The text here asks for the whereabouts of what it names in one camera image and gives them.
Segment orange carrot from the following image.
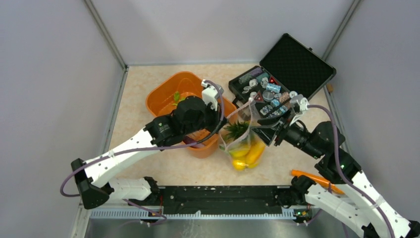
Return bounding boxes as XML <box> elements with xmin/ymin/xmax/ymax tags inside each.
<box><xmin>291</xmin><ymin>170</ymin><xmax>345</xmax><ymax>195</ymax></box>

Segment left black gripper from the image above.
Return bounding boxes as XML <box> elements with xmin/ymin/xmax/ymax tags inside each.
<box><xmin>184</xmin><ymin>100</ymin><xmax>229</xmax><ymax>136</ymax></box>

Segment orange pineapple toy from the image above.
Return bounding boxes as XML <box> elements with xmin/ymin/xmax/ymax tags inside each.
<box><xmin>223</xmin><ymin>121</ymin><xmax>249</xmax><ymax>141</ymax></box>

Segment black open carrying case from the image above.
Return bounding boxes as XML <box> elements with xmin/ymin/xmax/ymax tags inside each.
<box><xmin>228</xmin><ymin>33</ymin><xmax>336</xmax><ymax>118</ymax></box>

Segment yellow banana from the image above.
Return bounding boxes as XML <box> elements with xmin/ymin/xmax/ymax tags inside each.
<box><xmin>228</xmin><ymin>146</ymin><xmax>251</xmax><ymax>158</ymax></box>

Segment orange plastic basket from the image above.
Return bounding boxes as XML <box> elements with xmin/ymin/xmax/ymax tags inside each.
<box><xmin>145</xmin><ymin>71</ymin><xmax>235</xmax><ymax>159</ymax></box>

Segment purple cable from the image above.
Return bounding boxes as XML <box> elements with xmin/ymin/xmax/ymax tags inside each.
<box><xmin>307</xmin><ymin>104</ymin><xmax>396</xmax><ymax>238</ymax></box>
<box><xmin>60</xmin><ymin>79</ymin><xmax>225</xmax><ymax>224</ymax></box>

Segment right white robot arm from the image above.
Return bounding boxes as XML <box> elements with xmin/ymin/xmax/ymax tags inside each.
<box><xmin>252</xmin><ymin>119</ymin><xmax>420</xmax><ymax>238</ymax></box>

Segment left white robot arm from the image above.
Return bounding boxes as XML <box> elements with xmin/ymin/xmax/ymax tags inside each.
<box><xmin>71</xmin><ymin>96</ymin><xmax>227</xmax><ymax>209</ymax></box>

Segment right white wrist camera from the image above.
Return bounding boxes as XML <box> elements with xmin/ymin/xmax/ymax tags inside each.
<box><xmin>290</xmin><ymin>94</ymin><xmax>309</xmax><ymax>125</ymax></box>

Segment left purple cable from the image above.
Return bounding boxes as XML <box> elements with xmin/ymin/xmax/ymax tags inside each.
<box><xmin>60</xmin><ymin>79</ymin><xmax>225</xmax><ymax>224</ymax></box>

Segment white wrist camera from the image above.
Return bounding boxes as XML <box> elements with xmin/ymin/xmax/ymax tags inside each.
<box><xmin>290</xmin><ymin>94</ymin><xmax>309</xmax><ymax>125</ymax></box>
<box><xmin>201</xmin><ymin>80</ymin><xmax>224</xmax><ymax>111</ymax></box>

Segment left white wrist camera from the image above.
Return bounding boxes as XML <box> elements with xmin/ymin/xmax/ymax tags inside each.
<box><xmin>201</xmin><ymin>80</ymin><xmax>224</xmax><ymax>111</ymax></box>

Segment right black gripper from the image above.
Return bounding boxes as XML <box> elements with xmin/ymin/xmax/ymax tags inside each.
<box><xmin>250</xmin><ymin>107</ymin><xmax>322</xmax><ymax>159</ymax></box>

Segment purple eggplant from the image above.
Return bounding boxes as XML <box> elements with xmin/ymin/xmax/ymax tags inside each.
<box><xmin>183</xmin><ymin>136</ymin><xmax>205</xmax><ymax>148</ymax></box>

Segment yellow bell pepper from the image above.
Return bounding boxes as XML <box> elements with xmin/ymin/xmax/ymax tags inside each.
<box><xmin>232</xmin><ymin>160</ymin><xmax>248</xmax><ymax>171</ymax></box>

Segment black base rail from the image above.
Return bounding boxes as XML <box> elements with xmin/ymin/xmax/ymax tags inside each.
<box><xmin>138</xmin><ymin>185</ymin><xmax>313</xmax><ymax>218</ymax></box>

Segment clear zip top bag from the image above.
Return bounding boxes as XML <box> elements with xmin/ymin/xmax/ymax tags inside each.
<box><xmin>218</xmin><ymin>97</ymin><xmax>263</xmax><ymax>171</ymax></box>

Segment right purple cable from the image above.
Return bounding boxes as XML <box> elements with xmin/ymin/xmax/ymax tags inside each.
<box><xmin>307</xmin><ymin>104</ymin><xmax>396</xmax><ymax>238</ymax></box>

